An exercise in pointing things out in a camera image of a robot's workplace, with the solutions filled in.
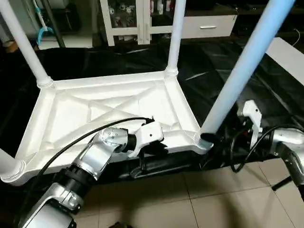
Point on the black metal frame leg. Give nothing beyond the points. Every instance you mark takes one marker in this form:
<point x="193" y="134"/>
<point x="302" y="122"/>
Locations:
<point x="287" y="183"/>

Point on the white plastic table top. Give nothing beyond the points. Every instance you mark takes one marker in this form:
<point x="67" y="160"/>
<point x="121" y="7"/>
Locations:
<point x="104" y="104"/>

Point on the white glass-door cabinet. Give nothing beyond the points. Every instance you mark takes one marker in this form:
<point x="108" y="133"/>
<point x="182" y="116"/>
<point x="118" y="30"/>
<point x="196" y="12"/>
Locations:
<point x="128" y="19"/>

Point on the black mat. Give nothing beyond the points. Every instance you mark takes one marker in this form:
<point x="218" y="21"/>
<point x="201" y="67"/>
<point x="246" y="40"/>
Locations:
<point x="213" y="61"/>

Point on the white flat panel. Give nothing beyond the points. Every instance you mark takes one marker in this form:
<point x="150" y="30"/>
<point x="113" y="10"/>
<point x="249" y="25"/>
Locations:
<point x="289" y="54"/>

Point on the white drawer unit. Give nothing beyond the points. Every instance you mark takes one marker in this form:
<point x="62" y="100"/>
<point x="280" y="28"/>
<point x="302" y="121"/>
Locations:
<point x="209" y="27"/>

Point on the teal and white pole tool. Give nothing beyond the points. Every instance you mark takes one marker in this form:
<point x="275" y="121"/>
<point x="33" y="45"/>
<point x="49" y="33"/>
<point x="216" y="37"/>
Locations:
<point x="42" y="23"/>

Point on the dark metal stand pole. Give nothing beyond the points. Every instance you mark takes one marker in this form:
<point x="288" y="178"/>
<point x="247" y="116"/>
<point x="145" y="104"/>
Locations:
<point x="54" y="23"/>

